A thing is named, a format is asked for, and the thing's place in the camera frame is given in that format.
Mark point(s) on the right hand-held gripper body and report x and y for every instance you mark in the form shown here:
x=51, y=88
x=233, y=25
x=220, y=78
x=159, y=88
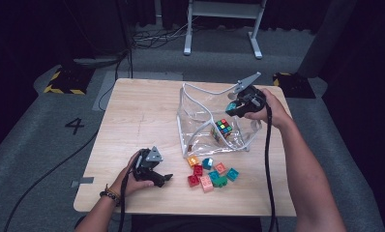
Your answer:
x=253, y=100

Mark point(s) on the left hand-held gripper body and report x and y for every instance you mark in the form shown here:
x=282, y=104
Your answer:
x=143, y=167

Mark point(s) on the teal toy block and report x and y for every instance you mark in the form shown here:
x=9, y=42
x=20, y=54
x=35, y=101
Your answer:
x=213, y=175
x=232, y=174
x=230, y=107

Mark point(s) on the multicoloured puzzle cube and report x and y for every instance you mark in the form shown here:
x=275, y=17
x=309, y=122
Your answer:
x=222, y=130

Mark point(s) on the red toy block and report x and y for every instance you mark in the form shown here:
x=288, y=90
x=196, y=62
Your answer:
x=193, y=181
x=198, y=170

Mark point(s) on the orange toy block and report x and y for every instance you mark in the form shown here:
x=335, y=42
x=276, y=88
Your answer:
x=192, y=161

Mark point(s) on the long pink toy block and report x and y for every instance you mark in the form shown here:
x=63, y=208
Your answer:
x=206, y=184

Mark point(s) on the clear plastic bag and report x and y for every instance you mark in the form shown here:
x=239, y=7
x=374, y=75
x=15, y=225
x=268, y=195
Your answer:
x=193, y=129

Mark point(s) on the blue toy block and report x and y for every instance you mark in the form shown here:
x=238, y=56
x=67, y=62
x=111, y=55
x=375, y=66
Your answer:
x=207, y=163

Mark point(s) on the salmon toy block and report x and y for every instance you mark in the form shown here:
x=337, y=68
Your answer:
x=220, y=168

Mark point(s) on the green toy block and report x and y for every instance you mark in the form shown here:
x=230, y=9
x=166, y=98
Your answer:
x=220, y=182

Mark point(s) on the person's left hand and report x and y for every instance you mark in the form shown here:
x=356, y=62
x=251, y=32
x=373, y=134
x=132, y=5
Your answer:
x=126, y=185

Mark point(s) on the person's right hand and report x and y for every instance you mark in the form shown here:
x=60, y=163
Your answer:
x=277, y=112

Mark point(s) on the black yellow striped base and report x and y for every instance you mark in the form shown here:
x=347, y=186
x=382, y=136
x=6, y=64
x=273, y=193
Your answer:
x=68, y=80
x=293, y=85

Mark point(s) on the person's dark clothing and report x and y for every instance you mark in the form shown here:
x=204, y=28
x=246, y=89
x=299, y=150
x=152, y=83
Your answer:
x=197, y=224

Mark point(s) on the grey tape piece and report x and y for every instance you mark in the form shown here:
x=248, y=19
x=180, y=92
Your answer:
x=82, y=182

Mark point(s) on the grey curtain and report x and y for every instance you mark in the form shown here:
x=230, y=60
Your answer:
x=326, y=38

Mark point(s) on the dark stand base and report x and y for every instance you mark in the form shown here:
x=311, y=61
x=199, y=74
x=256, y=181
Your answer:
x=97, y=61

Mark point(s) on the white desk frame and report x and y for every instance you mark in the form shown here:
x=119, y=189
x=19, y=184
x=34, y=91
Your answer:
x=188, y=32

